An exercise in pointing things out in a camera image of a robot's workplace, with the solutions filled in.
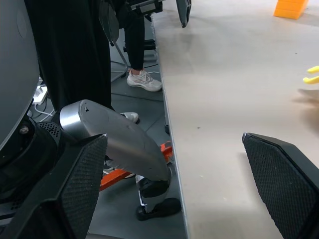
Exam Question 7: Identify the orange-yellow block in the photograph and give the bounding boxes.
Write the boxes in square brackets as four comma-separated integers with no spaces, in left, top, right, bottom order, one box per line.
[273,0,310,19]

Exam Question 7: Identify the black robot waist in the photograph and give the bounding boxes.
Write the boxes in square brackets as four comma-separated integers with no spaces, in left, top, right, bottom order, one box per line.
[0,116,66,221]

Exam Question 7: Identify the person with white sneaker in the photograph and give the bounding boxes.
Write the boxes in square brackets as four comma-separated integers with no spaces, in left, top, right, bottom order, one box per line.
[123,0,163,93]

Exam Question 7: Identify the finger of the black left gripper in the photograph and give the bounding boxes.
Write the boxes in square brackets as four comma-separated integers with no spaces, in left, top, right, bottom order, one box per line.
[175,0,193,28]

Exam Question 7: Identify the silver robot torso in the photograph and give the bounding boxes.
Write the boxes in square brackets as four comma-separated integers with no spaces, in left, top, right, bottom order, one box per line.
[0,0,41,153]

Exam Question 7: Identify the person in black long garment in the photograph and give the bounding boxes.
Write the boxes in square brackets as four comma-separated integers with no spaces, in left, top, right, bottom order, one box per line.
[24,0,140,124]

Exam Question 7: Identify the white power strip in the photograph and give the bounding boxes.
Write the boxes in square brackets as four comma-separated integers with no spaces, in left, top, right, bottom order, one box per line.
[31,84,48,104]

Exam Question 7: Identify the yellow plastic piece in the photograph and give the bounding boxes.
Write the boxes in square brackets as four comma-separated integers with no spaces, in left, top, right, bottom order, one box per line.
[302,65,319,86]

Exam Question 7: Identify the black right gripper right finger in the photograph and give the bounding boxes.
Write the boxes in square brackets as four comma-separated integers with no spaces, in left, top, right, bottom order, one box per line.
[242,132,319,239]

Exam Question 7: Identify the silver robot leg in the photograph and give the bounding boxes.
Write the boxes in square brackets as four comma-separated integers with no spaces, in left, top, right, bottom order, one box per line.
[59,99,182,222]

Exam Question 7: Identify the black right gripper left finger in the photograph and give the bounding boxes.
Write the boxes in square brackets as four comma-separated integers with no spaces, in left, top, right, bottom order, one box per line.
[4,134,108,239]

